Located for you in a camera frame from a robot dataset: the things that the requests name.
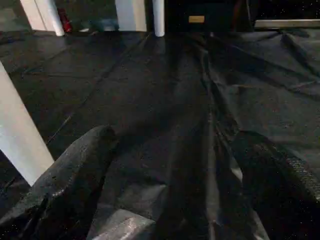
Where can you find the white display cabinet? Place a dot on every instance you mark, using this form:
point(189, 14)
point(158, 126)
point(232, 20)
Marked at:
point(130, 15)

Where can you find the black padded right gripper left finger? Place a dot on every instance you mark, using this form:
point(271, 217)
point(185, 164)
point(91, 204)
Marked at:
point(57, 190)

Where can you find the small yellow label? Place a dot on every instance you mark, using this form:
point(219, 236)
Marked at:
point(196, 19)

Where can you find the black shiny mat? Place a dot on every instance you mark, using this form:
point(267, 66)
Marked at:
point(162, 100)

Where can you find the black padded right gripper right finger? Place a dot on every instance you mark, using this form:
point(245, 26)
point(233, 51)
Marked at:
point(282, 200)

